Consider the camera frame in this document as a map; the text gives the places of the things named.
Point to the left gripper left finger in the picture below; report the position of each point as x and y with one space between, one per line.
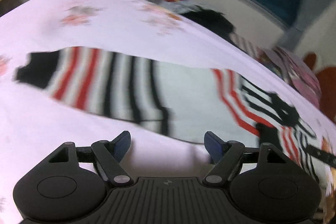
107 158

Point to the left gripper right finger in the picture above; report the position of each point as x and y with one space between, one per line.
225 154

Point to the red black white striped sweater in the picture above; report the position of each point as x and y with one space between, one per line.
176 101

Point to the folded pink grey clothes stack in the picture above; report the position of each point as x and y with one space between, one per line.
293 71

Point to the black clothes pile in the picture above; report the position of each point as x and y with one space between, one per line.
213 21

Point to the grey white striped cloth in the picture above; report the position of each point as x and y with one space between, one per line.
245 45

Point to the red white heart headboard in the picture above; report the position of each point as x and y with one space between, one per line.
326 77

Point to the pink floral bed sheet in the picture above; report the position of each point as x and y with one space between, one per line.
47 172

